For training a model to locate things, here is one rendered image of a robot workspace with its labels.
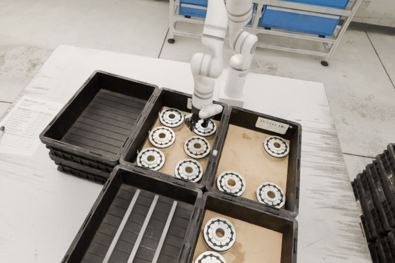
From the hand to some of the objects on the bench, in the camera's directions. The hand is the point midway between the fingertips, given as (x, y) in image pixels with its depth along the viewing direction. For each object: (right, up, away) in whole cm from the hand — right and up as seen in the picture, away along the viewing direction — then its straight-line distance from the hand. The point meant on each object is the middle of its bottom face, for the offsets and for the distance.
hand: (198, 125), depth 113 cm
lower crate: (-38, -8, +11) cm, 41 cm away
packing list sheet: (-79, 0, +14) cm, 80 cm away
